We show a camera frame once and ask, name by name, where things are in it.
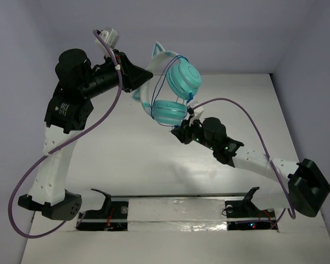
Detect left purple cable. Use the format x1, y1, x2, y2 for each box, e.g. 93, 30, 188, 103
8, 29, 124, 239

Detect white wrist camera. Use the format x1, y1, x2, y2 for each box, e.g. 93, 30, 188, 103
94, 27, 120, 57
188, 101, 204, 126

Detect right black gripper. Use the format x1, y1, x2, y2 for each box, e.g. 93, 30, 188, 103
171, 116, 216, 151

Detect thin blue headphone cable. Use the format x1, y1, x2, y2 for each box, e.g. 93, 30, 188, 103
150, 54, 195, 130

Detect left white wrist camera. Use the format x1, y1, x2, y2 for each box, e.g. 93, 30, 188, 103
94, 27, 120, 57

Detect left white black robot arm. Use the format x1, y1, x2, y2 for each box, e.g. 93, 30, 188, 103
18, 48, 153, 221

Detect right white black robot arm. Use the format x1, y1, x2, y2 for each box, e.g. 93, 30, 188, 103
170, 117, 330, 217

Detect aluminium rail with foam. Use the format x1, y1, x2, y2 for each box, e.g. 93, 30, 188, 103
75, 194, 280, 232

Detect teal cat ear headphones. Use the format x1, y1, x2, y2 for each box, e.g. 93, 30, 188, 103
132, 41, 202, 127

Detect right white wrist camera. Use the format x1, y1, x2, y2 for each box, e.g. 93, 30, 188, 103
188, 101, 204, 126

